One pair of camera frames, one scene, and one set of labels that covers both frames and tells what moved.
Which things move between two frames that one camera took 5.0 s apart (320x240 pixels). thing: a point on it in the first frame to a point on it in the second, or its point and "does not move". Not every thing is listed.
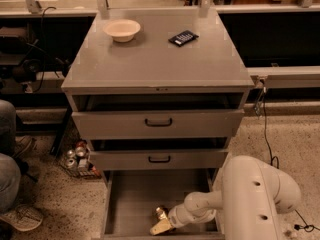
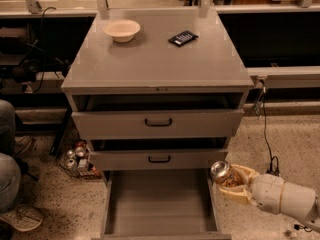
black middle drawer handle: [159, 161] does not move
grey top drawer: [157, 116] does not move
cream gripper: [177, 216] to [267, 193]
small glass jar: [160, 213] to [219, 172]
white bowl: [122, 30] does not move
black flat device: [183, 38] does not move
